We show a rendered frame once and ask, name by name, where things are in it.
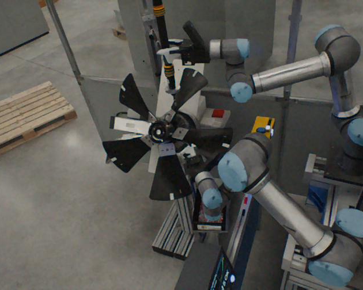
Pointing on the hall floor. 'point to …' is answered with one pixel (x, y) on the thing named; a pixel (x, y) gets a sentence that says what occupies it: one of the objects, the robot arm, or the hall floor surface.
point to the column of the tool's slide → (150, 45)
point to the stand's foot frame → (177, 237)
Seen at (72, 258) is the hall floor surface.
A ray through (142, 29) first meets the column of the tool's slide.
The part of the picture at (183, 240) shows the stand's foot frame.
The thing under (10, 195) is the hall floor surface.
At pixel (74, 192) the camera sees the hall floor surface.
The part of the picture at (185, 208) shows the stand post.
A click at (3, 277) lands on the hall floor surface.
